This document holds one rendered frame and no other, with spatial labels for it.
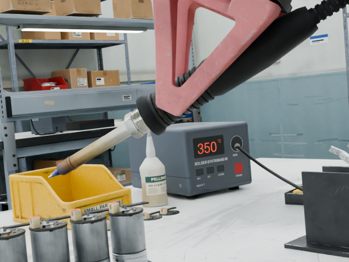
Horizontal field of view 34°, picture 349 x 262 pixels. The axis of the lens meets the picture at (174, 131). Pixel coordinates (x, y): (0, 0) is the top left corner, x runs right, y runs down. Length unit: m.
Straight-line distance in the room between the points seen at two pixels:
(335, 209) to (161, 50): 0.25
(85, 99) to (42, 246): 2.75
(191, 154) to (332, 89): 4.91
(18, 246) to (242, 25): 0.20
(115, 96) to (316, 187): 2.77
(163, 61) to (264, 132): 5.84
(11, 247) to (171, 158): 0.44
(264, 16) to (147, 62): 5.96
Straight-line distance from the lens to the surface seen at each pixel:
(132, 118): 0.33
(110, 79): 5.40
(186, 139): 0.76
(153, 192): 0.75
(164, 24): 0.30
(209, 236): 0.58
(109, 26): 3.50
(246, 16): 0.29
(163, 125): 0.32
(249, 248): 0.53
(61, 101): 3.03
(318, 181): 0.50
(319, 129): 5.75
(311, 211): 0.51
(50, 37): 4.99
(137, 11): 3.48
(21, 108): 2.92
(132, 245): 0.41
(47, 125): 3.13
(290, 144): 5.96
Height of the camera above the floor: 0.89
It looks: 3 degrees down
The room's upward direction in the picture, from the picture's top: 5 degrees counter-clockwise
